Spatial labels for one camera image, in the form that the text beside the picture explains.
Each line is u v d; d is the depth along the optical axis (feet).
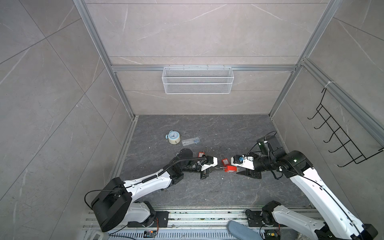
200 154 3.15
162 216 2.41
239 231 2.24
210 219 2.45
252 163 1.90
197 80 3.30
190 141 3.39
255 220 2.39
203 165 1.91
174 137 3.31
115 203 1.35
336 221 1.22
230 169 2.21
